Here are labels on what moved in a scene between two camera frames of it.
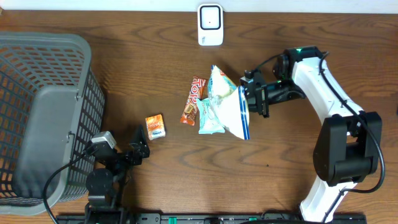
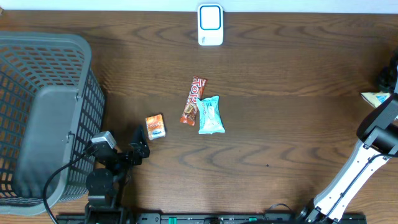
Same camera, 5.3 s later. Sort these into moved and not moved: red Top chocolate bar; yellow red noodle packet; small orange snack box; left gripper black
Moved: yellow red noodle packet
Not moved: left gripper black; small orange snack box; red Top chocolate bar
